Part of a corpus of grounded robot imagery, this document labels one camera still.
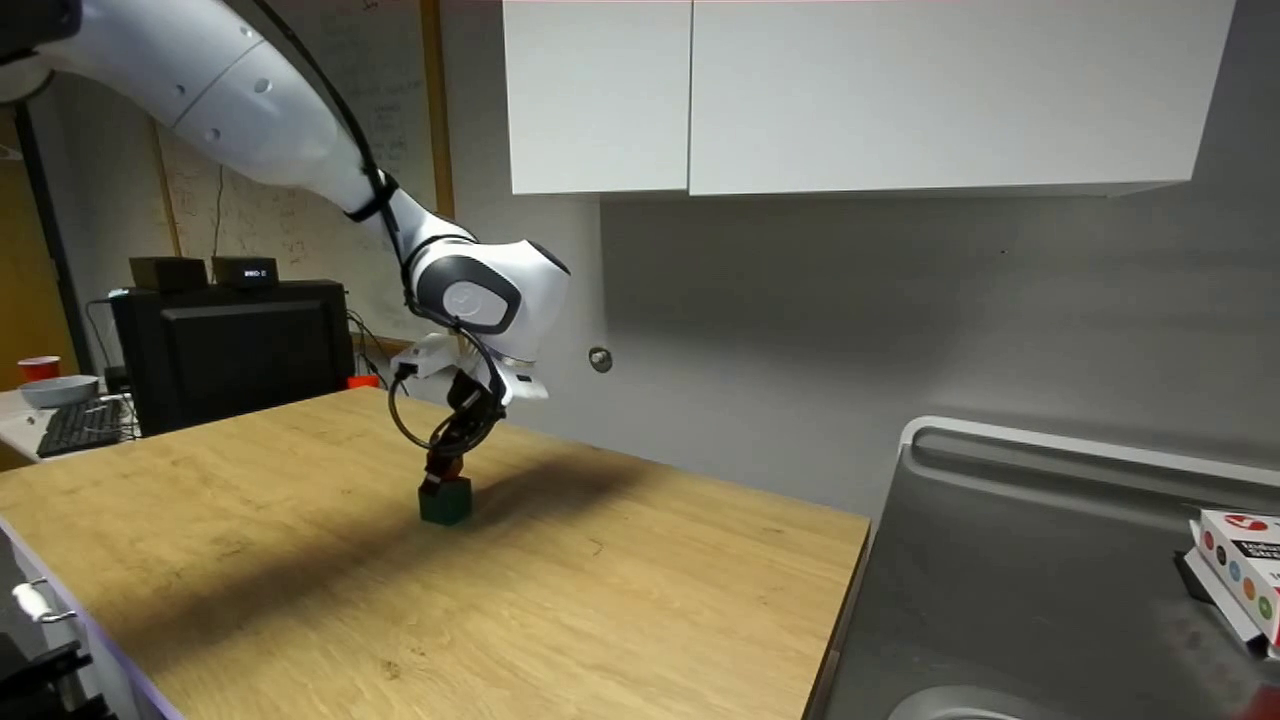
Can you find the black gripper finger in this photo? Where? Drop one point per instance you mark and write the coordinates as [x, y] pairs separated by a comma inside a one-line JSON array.
[[469, 447], [439, 454]]

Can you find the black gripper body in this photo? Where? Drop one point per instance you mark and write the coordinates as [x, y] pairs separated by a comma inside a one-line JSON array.
[[473, 399]]

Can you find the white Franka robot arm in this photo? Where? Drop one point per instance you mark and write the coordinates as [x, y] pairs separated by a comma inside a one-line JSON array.
[[253, 100]]

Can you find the green block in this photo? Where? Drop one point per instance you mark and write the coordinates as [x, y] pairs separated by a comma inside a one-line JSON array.
[[444, 506]]

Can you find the small orange object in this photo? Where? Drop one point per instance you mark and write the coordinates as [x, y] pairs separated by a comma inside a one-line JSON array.
[[363, 382]]

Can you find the black computer monitor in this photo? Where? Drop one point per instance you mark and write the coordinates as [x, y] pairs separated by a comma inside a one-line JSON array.
[[227, 353]]

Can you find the flat black box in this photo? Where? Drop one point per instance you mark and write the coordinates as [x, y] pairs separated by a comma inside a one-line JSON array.
[[203, 271]]

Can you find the wood-framed whiteboard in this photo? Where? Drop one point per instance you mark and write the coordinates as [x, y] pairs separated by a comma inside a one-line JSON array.
[[404, 95]]

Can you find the narrow white cabinet door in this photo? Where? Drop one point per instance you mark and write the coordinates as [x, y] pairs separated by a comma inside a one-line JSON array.
[[596, 95]]

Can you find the black keyboard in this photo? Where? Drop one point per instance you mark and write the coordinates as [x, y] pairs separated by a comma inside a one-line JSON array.
[[81, 424]]

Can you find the white bowl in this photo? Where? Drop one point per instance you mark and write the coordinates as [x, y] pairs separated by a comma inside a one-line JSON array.
[[60, 390]]

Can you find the red cup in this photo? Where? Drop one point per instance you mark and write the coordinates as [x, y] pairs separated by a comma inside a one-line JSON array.
[[37, 368]]

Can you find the black device with metal clamp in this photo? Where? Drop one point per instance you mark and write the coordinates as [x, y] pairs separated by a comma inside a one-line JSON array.
[[33, 641]]

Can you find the stainless steel sink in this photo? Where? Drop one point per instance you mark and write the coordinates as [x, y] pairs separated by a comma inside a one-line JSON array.
[[1054, 584]]

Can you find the colourful dotted white box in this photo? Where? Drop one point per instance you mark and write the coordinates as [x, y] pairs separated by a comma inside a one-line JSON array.
[[1245, 566]]

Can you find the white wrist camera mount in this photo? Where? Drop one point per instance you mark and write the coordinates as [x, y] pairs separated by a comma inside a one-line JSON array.
[[424, 363]]

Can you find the round metal wall knob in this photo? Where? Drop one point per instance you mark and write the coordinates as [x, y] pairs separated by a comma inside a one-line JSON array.
[[602, 357]]

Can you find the white wall cabinet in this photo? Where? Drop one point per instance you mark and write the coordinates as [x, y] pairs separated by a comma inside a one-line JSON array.
[[962, 95]]

